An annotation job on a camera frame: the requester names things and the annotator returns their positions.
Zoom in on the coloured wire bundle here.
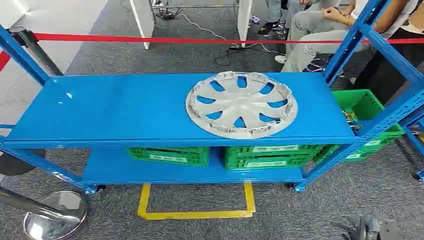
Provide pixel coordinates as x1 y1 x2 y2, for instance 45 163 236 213
342 110 364 132

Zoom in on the black cable bundle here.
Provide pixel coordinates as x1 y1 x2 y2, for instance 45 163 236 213
152 7 184 20

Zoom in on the white desk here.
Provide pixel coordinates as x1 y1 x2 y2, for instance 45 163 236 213
129 0 253 50

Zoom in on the black floor cable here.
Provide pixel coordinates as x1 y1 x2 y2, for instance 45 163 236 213
214 44 282 66

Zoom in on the yellow floor tape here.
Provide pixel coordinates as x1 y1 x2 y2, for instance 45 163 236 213
137 182 257 221

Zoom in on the white floor cable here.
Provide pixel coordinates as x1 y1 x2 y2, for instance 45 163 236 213
175 11 282 56

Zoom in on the black-topped stanchion post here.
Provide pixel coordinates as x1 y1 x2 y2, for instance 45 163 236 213
0 26 64 176

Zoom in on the person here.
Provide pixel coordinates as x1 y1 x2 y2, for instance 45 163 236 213
352 13 424 105
274 0 424 74
256 0 332 37

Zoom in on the chrome chair base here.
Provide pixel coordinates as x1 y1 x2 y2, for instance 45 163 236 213
271 19 290 36
303 54 345 79

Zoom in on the open green plastic crate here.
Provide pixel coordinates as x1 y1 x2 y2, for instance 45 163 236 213
332 89 406 153

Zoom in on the blue metal shelf rack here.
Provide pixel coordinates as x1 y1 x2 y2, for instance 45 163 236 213
0 0 424 194

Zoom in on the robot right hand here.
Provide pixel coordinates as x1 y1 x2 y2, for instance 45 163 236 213
332 215 403 240

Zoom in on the chrome stanchion post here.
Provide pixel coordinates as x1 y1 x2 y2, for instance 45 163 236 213
0 185 89 240

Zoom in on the silver wheel hubcap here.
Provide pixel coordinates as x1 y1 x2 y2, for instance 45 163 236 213
185 70 299 140

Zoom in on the red barrier belt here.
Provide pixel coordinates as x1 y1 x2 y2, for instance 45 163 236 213
32 32 424 45
0 50 11 72

